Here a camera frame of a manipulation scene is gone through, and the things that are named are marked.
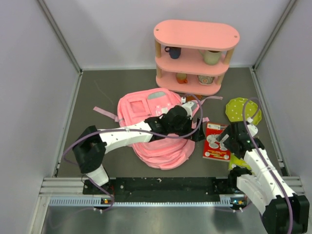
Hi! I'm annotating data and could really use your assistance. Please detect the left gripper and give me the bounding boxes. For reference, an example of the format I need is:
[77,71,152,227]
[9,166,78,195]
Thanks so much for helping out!
[168,116,205,142]

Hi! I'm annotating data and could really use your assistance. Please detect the red cartoon book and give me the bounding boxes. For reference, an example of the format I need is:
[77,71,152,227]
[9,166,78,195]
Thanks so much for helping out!
[203,122,231,162]

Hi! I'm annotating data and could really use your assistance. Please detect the pink student backpack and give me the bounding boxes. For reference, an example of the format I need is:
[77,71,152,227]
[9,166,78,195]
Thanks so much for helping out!
[93,88,223,171]

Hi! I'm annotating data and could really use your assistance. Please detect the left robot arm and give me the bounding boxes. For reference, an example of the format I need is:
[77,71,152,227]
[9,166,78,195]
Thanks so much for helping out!
[70,102,205,194]

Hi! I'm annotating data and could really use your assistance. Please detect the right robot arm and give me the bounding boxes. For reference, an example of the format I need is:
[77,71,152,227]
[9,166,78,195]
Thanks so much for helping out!
[217,121,310,234]

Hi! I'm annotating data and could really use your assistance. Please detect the green polka dot plate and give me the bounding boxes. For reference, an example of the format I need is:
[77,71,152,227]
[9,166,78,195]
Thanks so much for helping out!
[225,97,262,125]

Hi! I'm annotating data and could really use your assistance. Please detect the green cartoon book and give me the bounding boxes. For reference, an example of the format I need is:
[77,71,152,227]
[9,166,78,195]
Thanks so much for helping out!
[228,154,252,174]

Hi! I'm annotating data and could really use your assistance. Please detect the patterned flower-shaped bowl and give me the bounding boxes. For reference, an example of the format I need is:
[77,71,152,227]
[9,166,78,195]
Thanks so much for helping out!
[197,75,215,86]

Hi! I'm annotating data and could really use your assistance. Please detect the orange cup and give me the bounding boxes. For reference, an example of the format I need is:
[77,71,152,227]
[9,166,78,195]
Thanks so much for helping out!
[175,73,188,84]

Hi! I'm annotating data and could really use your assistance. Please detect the beige ceramic mug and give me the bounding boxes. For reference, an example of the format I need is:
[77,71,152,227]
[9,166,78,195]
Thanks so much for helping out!
[199,50,222,65]

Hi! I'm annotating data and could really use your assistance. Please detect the pink three-tier wooden shelf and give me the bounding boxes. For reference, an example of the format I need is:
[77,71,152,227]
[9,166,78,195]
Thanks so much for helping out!
[154,19,240,96]

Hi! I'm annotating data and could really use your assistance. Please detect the dark blue mug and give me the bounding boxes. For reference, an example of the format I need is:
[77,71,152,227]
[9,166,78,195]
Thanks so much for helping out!
[164,46,181,59]

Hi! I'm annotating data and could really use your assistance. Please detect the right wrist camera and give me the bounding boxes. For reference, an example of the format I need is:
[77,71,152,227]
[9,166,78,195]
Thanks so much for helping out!
[246,117,258,137]

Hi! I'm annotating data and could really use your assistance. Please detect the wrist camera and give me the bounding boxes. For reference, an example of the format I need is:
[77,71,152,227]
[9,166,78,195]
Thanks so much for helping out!
[246,117,258,137]
[181,97,198,117]

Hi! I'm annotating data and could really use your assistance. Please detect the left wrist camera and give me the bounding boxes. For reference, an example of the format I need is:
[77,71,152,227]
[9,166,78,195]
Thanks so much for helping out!
[181,97,198,117]

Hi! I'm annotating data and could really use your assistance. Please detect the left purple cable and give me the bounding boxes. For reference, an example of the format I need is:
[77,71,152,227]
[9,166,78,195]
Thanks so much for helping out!
[62,93,204,212]

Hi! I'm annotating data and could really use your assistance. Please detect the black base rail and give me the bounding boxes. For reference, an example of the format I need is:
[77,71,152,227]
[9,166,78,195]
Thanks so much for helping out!
[82,176,234,202]

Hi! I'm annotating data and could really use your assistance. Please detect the white cable duct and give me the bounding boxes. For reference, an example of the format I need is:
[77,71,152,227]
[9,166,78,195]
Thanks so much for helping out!
[49,195,246,207]

